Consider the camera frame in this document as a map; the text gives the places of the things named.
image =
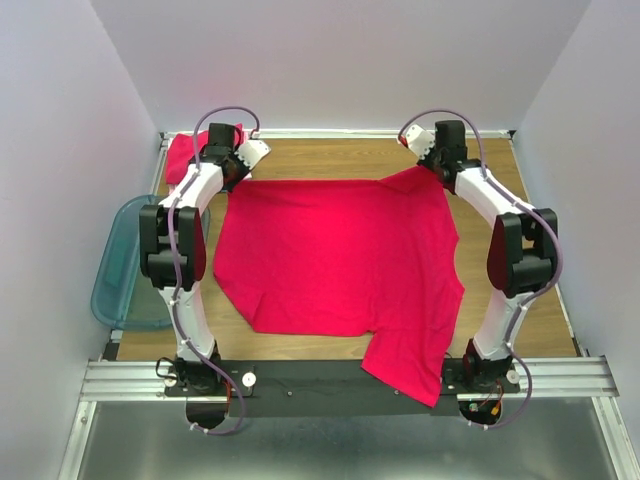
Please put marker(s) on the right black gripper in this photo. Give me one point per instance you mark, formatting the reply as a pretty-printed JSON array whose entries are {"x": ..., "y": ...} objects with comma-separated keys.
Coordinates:
[{"x": 425, "y": 161}]

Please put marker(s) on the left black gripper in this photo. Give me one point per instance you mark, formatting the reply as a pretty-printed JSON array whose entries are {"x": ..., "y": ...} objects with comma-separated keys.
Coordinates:
[{"x": 244, "y": 170}]

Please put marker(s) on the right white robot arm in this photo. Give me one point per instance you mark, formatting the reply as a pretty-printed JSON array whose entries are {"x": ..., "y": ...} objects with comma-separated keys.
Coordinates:
[{"x": 522, "y": 260}]

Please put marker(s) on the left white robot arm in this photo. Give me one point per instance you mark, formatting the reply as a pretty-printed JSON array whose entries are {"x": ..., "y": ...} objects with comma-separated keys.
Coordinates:
[{"x": 172, "y": 241}]

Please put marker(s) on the teal plastic bin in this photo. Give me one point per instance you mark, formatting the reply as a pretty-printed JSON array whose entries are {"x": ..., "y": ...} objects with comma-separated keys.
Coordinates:
[{"x": 122, "y": 297}]

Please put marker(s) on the metal lower shelf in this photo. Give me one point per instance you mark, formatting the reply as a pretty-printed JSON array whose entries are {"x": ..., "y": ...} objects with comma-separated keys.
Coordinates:
[{"x": 554, "y": 439}]

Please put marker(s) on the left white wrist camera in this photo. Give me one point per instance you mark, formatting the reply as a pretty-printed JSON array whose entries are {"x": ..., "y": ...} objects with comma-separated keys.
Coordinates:
[{"x": 252, "y": 151}]

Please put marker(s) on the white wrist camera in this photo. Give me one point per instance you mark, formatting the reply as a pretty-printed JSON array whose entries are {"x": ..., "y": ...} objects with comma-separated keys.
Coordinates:
[
  {"x": 417, "y": 140},
  {"x": 252, "y": 151}
]

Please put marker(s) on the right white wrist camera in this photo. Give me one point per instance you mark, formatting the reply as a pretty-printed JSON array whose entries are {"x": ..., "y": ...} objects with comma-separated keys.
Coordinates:
[{"x": 417, "y": 140}]

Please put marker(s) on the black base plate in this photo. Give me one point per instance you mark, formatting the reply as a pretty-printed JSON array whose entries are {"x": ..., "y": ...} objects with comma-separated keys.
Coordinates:
[{"x": 330, "y": 388}]

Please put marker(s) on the aluminium frame rail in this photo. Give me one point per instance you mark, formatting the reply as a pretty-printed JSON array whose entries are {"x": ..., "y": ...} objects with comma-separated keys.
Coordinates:
[{"x": 551, "y": 378}]

